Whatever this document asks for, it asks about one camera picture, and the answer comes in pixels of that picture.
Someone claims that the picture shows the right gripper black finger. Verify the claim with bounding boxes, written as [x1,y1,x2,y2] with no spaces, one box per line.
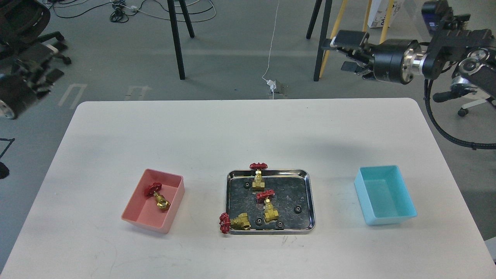
[321,30,370,49]

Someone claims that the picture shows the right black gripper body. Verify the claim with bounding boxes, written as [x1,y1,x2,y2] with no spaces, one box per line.
[337,39,423,84]

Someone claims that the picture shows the steel metal tray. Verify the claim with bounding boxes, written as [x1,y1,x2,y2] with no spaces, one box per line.
[225,169,317,235]

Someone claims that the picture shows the brass valve red wheel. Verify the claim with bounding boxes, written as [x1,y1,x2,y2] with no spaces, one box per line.
[143,182,171,212]

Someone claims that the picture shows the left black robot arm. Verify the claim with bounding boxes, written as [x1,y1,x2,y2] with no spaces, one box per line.
[0,31,72,119]

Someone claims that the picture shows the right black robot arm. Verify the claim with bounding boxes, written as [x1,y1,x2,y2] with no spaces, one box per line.
[321,0,495,103]

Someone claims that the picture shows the white cardboard box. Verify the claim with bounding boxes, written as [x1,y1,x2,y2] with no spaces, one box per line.
[367,0,405,28]

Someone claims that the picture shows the blue plastic box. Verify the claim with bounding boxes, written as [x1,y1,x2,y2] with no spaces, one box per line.
[354,165,417,226]

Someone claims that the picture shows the brass valve at tray top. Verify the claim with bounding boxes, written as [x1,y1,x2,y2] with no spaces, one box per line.
[250,162,268,192]

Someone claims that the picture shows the brass valve in tray middle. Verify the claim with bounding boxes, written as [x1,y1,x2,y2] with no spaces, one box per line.
[256,189,279,223]

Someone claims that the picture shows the brass valve at tray corner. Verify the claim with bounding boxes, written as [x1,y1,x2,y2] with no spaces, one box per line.
[219,212,251,234]

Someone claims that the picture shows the pink plastic box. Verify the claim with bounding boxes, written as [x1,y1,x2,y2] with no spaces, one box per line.
[122,169,185,234]

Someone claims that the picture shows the yellow wooden leg right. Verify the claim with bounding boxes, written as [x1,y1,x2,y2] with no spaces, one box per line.
[362,0,395,43]

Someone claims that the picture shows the yellow wooden leg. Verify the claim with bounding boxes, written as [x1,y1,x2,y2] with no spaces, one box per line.
[319,0,348,78]
[362,0,395,43]

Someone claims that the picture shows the yellow wooden leg left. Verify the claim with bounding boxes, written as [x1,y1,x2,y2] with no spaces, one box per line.
[319,0,348,78]

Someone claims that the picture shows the black stand leg right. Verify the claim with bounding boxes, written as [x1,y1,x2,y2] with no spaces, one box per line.
[306,0,333,82]

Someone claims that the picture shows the black stand leg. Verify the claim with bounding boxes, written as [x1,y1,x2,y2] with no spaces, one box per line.
[306,0,333,82]
[167,0,195,81]

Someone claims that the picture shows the white power adapter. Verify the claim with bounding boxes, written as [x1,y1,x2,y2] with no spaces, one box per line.
[266,79,277,94]

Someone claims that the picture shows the white chair base caster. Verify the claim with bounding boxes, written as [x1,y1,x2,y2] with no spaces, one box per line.
[457,97,496,117]

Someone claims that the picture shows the black stand leg left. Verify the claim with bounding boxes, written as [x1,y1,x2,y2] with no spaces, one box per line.
[167,0,195,81]

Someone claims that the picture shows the black office chair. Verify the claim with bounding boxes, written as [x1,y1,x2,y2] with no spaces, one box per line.
[0,0,72,65]

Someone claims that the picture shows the white power cable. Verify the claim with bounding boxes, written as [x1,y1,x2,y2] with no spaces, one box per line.
[262,0,281,84]

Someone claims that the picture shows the black corrugated cable hose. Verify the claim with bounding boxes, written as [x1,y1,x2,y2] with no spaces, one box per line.
[424,77,496,150]

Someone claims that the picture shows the black floor cables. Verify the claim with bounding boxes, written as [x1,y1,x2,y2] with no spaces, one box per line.
[39,0,217,24]

